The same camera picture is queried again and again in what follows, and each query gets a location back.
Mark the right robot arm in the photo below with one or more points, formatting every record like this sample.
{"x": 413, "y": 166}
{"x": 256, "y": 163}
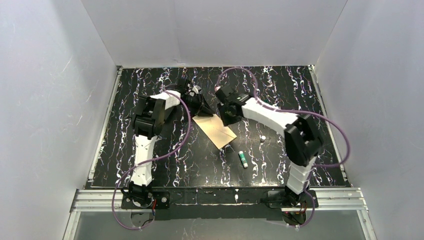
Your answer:
{"x": 303, "y": 141}

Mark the white green glue stick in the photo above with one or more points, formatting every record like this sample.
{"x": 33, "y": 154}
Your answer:
{"x": 243, "y": 159}

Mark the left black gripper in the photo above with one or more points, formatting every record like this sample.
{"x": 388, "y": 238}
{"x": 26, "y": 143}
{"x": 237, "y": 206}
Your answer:
{"x": 197, "y": 100}

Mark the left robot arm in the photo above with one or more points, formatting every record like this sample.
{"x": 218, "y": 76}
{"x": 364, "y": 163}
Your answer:
{"x": 147, "y": 124}

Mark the white envelope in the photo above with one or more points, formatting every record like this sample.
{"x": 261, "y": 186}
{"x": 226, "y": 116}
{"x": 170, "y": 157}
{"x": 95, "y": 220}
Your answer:
{"x": 215, "y": 130}

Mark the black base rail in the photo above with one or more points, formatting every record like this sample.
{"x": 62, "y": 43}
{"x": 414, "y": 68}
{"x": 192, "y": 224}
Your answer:
{"x": 174, "y": 203}

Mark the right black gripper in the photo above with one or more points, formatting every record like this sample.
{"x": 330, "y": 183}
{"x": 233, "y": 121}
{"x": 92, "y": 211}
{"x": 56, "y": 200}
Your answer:
{"x": 224, "y": 117}

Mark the aluminium table frame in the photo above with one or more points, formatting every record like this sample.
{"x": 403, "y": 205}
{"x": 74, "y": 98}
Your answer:
{"x": 328, "y": 198}

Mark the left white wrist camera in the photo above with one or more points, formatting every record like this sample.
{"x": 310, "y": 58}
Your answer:
{"x": 195, "y": 90}

